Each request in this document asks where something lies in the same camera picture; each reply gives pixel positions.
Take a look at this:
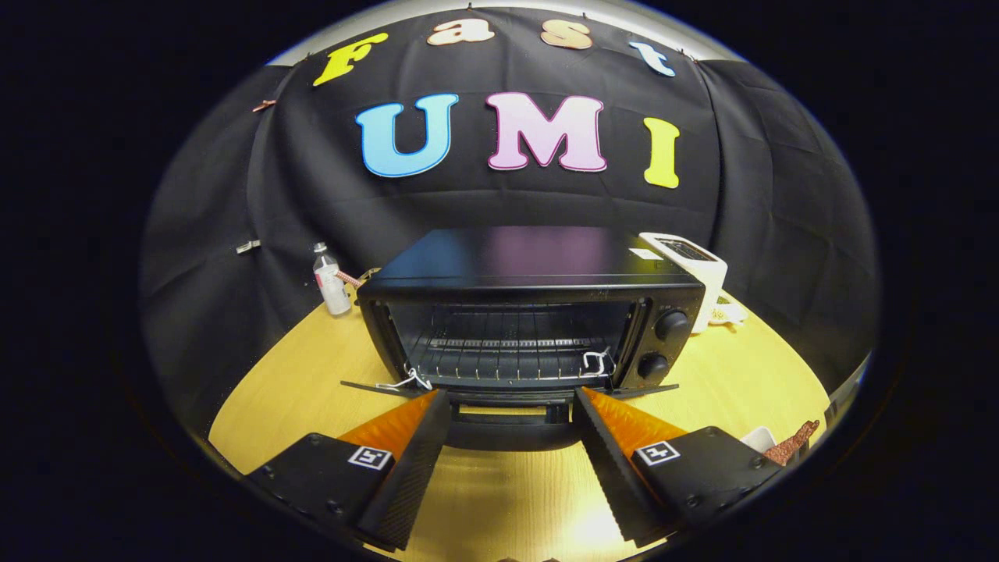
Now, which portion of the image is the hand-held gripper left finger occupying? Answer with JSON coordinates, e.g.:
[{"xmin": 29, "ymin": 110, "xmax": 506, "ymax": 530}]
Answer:
[{"xmin": 246, "ymin": 389, "xmax": 452, "ymax": 552}]

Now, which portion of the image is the black toaster oven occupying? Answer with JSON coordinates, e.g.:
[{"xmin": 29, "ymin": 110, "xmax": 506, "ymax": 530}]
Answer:
[{"xmin": 340, "ymin": 226, "xmax": 707, "ymax": 452}]

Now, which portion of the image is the brown roasted meat piece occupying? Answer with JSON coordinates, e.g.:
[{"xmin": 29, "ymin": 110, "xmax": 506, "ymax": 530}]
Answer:
[{"xmin": 763, "ymin": 420, "xmax": 822, "ymax": 467}]

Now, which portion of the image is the clear plastic bottle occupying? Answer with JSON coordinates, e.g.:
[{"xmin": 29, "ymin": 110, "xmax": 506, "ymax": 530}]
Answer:
[{"xmin": 312, "ymin": 242, "xmax": 353, "ymax": 317}]

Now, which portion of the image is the white bread toaster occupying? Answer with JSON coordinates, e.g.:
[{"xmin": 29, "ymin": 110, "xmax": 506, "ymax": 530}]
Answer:
[{"xmin": 638, "ymin": 232, "xmax": 729, "ymax": 334}]

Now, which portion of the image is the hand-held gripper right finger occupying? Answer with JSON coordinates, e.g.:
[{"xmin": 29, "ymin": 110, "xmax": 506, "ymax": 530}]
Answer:
[{"xmin": 572, "ymin": 386, "xmax": 784, "ymax": 549}]

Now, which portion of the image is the white divided dish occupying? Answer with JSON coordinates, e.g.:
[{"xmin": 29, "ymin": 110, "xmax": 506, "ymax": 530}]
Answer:
[{"xmin": 709, "ymin": 297, "xmax": 748, "ymax": 326}]

